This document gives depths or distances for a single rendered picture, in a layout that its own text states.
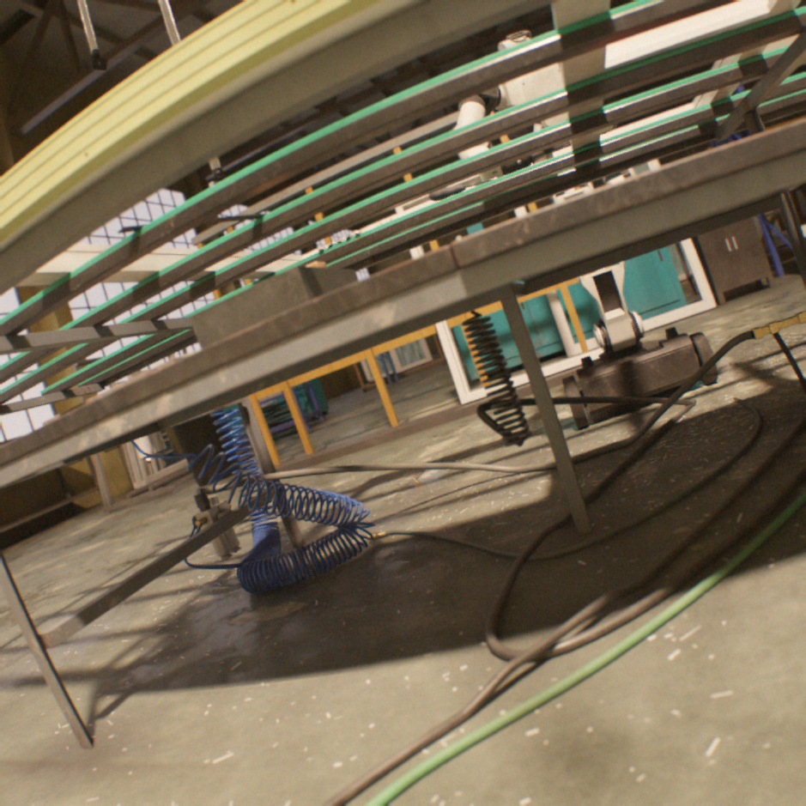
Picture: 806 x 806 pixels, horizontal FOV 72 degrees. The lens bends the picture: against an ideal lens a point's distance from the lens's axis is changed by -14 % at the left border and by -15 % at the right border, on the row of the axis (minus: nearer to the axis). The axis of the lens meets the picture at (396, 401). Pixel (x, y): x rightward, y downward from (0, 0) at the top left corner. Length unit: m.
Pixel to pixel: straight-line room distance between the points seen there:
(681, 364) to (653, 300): 3.26
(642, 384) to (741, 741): 1.82
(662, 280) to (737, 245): 0.73
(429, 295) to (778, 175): 0.42
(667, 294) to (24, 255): 5.21
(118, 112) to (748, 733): 1.02
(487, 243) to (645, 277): 4.98
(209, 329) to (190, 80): 0.51
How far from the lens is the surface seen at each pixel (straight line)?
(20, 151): 11.75
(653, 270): 5.67
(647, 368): 2.41
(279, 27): 0.74
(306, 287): 1.07
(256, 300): 1.10
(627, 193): 0.70
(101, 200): 0.90
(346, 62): 0.75
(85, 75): 10.84
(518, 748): 0.83
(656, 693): 0.84
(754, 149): 0.74
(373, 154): 4.55
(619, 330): 2.61
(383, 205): 1.51
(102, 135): 0.85
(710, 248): 5.52
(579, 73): 1.22
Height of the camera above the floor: 0.49
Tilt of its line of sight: 4 degrees down
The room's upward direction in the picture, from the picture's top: 20 degrees counter-clockwise
